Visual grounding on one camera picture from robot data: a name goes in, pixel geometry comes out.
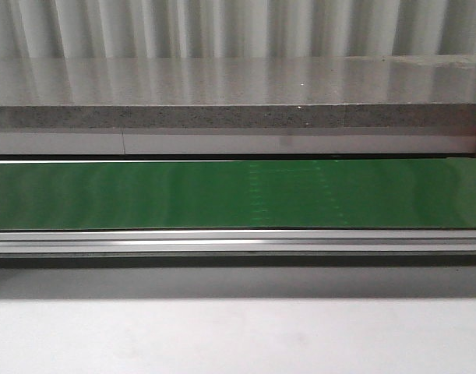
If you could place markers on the green conveyor belt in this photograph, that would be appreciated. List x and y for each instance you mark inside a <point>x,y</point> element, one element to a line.
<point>376,193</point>

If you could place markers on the grey speckled stone counter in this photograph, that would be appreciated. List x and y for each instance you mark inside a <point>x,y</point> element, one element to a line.
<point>238,93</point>

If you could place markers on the white pleated curtain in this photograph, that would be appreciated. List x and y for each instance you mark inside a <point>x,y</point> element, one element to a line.
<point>217,29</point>

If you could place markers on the aluminium conveyor frame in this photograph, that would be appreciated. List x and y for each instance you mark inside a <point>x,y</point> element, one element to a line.
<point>238,248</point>

